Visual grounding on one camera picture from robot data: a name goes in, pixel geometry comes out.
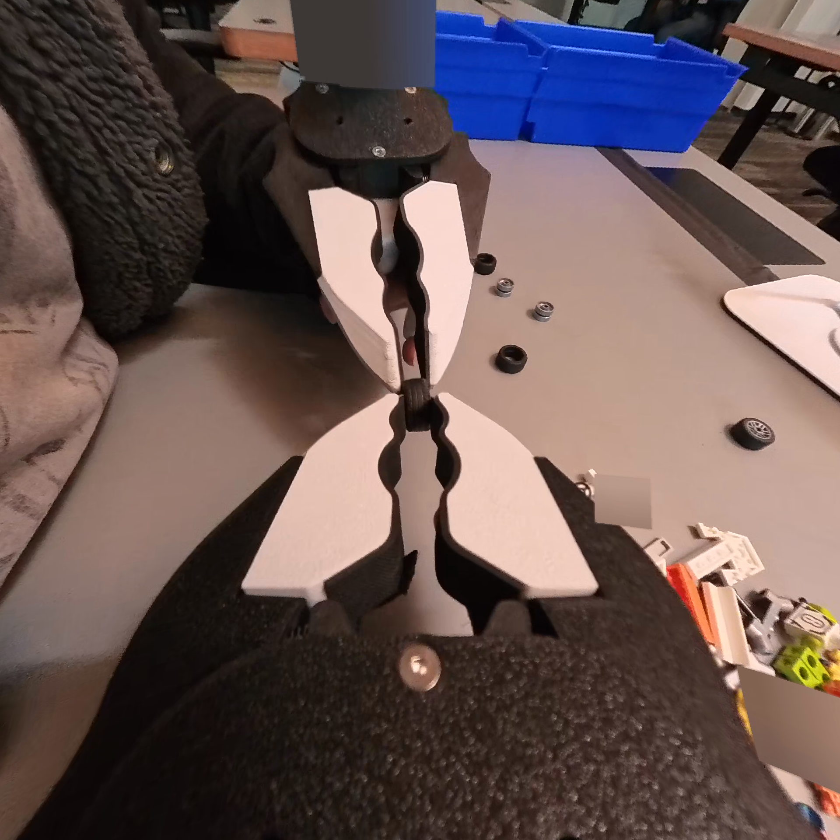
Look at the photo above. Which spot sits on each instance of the pile of lego pieces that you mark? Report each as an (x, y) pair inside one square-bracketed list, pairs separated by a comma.
[(722, 610)]

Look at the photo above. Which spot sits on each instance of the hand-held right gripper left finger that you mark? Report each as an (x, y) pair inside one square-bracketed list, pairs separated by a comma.
[(321, 512)]

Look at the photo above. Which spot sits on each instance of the black lego wheel grey rim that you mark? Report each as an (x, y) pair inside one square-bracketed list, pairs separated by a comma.
[(754, 434), (417, 403)]

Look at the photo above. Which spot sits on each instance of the blue plastic bin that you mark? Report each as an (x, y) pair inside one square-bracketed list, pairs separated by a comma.
[(485, 79), (623, 98)]

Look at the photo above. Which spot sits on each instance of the black office chair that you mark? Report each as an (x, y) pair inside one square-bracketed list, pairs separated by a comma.
[(823, 167)]

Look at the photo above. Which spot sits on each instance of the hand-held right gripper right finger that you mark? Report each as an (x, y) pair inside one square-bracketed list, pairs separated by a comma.
[(512, 512)]

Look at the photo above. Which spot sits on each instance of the person's left hand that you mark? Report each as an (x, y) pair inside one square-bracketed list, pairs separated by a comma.
[(401, 308)]

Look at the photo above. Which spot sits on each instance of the black lego tire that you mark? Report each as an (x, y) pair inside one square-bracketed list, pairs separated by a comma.
[(500, 361), (478, 266)]

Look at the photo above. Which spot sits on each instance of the wooden desk black legs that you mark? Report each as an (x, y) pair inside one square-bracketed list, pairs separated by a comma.
[(787, 39)]

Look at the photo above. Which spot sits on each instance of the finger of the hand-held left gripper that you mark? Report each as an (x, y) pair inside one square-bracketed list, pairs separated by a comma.
[(344, 262), (446, 262)]

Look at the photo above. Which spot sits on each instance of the grey desk wooden edge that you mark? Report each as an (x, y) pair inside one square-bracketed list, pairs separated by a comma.
[(262, 26)]

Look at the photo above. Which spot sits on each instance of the white stand base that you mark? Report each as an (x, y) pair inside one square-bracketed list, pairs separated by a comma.
[(781, 321)]

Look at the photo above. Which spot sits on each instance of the person's left forearm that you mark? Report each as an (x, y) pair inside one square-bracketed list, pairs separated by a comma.
[(243, 210)]

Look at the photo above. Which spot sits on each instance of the grey printed sweatshirt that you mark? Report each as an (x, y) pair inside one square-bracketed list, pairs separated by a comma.
[(39, 426)]

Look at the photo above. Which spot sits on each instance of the black table cover panel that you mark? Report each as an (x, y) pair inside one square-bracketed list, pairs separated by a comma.
[(735, 216)]

